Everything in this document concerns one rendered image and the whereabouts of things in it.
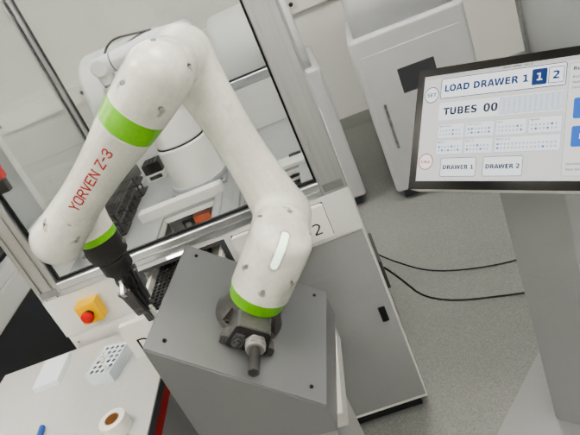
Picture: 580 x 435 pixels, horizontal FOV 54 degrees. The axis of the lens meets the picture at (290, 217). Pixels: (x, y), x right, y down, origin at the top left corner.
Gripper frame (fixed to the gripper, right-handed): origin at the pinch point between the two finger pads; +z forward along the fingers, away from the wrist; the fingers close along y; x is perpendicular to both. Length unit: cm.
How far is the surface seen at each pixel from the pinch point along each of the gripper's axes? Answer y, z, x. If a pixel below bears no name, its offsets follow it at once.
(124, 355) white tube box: -11.5, 15.8, -19.3
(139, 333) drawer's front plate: -2.1, 4.5, -6.6
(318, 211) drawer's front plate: -27, 4, 48
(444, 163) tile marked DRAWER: -6, -7, 83
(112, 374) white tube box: -4.4, 15.3, -21.4
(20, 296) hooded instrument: -71, 13, -75
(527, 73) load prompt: -3, -22, 105
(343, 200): -29, 4, 56
